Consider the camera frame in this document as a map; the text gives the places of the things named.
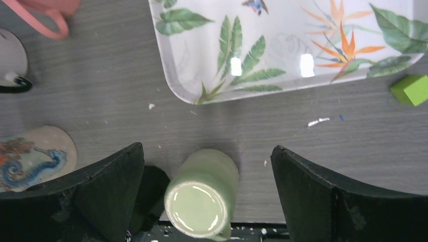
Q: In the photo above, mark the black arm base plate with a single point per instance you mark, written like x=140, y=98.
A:
x=257, y=232

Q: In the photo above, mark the pink mug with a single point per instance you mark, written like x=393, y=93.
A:
x=48, y=17

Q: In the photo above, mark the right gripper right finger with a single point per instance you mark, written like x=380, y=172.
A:
x=320, y=204

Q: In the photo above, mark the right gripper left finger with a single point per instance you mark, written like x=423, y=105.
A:
x=94, y=203

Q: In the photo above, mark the beige seahorse mug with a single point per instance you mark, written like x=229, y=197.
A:
x=36, y=156

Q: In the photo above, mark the light green mug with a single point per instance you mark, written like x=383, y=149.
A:
x=200, y=199

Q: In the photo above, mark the floral leaf tray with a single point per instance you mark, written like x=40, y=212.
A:
x=215, y=51

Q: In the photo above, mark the white mug black handle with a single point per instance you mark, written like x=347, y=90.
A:
x=14, y=65

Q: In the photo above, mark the small green cube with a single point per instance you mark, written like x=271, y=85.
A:
x=411, y=90

